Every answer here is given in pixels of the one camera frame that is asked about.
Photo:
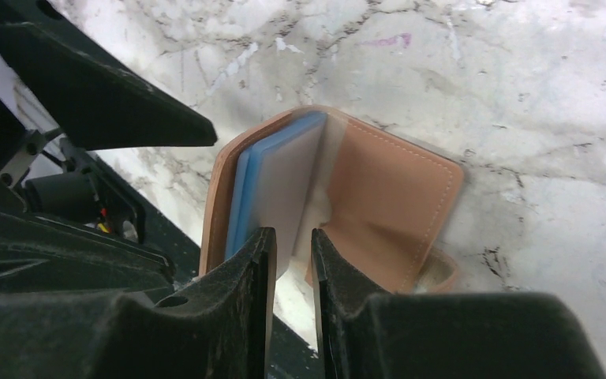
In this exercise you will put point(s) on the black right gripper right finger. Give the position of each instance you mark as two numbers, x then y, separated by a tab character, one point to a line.
364	331

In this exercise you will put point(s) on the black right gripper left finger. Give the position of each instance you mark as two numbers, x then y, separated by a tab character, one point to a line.
217	327

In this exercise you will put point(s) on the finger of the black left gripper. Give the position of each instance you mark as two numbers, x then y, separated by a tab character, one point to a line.
45	254
97	101

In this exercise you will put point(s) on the tan leather card holder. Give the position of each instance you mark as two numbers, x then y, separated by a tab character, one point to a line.
381	200

